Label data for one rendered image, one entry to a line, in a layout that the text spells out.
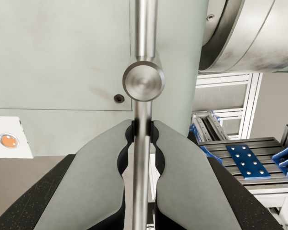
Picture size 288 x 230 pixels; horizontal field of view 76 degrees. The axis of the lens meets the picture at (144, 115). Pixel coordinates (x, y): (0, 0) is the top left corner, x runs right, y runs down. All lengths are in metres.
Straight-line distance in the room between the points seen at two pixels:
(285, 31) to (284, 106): 1.74
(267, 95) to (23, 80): 1.81
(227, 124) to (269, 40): 1.34
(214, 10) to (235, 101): 1.26
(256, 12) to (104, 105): 0.22
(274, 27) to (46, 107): 0.31
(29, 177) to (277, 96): 2.63
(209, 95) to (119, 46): 1.26
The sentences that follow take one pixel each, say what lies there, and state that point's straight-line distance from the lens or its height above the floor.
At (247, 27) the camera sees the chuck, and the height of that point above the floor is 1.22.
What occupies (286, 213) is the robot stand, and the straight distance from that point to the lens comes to 0.88.
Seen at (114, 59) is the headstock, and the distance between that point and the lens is 0.23.
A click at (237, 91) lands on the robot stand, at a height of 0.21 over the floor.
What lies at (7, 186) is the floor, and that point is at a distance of 2.82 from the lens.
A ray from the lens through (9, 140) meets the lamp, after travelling 0.34.
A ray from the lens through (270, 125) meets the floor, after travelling 2.08.
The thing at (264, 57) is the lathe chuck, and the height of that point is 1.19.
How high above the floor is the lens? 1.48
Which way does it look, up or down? 62 degrees down
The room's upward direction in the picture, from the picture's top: 178 degrees counter-clockwise
